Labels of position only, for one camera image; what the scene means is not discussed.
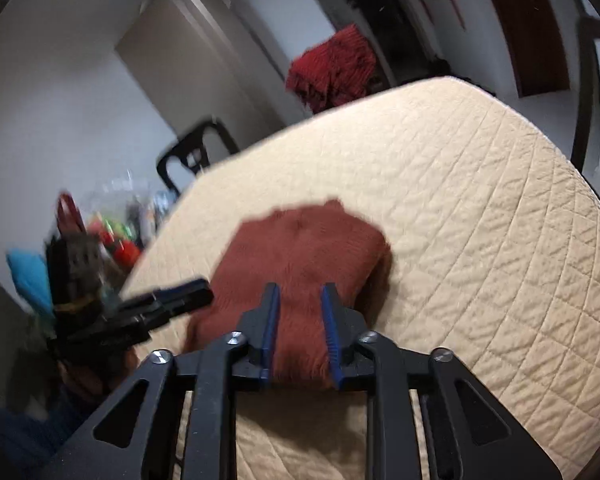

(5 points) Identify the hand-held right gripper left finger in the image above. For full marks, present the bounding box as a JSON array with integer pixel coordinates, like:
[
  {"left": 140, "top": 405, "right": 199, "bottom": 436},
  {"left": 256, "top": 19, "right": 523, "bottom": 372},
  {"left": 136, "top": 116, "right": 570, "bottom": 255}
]
[{"left": 42, "top": 282, "right": 282, "bottom": 480}]

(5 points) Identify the pile of colourful packets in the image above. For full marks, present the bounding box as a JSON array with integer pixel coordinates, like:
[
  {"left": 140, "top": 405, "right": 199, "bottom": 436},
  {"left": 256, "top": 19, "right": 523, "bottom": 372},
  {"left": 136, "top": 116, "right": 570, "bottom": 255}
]
[{"left": 55, "top": 170, "right": 181, "bottom": 271}]

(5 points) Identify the light blue bag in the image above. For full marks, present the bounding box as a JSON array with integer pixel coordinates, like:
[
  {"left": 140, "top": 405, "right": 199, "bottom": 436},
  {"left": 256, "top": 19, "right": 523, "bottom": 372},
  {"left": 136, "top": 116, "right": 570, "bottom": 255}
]
[{"left": 6, "top": 250, "right": 55, "bottom": 313}]

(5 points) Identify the black chair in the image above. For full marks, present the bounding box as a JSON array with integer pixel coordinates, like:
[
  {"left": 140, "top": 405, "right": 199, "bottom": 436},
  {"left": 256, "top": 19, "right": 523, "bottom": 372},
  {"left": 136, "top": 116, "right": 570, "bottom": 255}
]
[{"left": 156, "top": 119, "right": 241, "bottom": 195}]

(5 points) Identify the red striped cloth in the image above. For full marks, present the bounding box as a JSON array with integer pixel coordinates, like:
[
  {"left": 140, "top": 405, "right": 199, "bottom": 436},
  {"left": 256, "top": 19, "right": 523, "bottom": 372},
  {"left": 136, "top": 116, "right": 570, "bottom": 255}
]
[{"left": 285, "top": 23, "right": 377, "bottom": 113}]

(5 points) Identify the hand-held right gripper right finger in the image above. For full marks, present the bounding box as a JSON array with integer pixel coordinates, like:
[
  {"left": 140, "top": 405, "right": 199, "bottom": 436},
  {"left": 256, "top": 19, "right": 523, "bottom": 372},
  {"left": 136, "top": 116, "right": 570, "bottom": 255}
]
[{"left": 320, "top": 283, "right": 563, "bottom": 480}]

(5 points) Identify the person's left hand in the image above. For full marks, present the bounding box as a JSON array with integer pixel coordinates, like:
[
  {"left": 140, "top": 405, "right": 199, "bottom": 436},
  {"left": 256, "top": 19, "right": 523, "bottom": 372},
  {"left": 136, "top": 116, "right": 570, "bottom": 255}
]
[{"left": 57, "top": 347, "right": 131, "bottom": 403}]

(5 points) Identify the beige quilted table cover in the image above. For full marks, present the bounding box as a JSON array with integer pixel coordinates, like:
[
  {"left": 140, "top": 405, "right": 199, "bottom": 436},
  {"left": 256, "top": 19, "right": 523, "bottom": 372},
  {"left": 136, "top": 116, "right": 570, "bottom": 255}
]
[{"left": 120, "top": 76, "right": 600, "bottom": 480}]

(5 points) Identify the dark doorway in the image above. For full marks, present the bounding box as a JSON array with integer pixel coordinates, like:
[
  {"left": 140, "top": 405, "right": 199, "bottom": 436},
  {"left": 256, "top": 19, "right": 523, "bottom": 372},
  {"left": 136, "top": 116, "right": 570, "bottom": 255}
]
[{"left": 330, "top": 0, "right": 448, "bottom": 88}]

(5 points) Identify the brown wooden door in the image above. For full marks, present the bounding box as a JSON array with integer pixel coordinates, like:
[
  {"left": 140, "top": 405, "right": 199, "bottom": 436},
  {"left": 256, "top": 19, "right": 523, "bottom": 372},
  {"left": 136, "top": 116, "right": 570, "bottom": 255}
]
[{"left": 472, "top": 0, "right": 572, "bottom": 99}]

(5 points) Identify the rust brown knit garment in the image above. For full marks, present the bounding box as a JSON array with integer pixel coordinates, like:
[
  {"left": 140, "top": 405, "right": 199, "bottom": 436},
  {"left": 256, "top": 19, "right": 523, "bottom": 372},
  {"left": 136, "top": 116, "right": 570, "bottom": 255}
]
[{"left": 185, "top": 199, "right": 393, "bottom": 391}]

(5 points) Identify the taupe wardrobe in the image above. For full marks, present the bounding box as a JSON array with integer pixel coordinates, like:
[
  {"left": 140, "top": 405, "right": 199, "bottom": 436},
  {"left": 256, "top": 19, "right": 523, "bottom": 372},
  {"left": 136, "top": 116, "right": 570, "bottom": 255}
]
[{"left": 115, "top": 0, "right": 288, "bottom": 161}]

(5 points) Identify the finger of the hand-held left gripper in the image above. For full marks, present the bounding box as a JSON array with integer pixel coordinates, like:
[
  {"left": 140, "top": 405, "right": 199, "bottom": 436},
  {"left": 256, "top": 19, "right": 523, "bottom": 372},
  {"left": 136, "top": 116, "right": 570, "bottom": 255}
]
[{"left": 120, "top": 279, "right": 215, "bottom": 333}]

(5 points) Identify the dark wooden dining chair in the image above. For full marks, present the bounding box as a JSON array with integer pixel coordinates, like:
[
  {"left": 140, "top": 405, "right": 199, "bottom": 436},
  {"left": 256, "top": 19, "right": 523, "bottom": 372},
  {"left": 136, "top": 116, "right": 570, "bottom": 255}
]
[{"left": 570, "top": 12, "right": 600, "bottom": 203}]

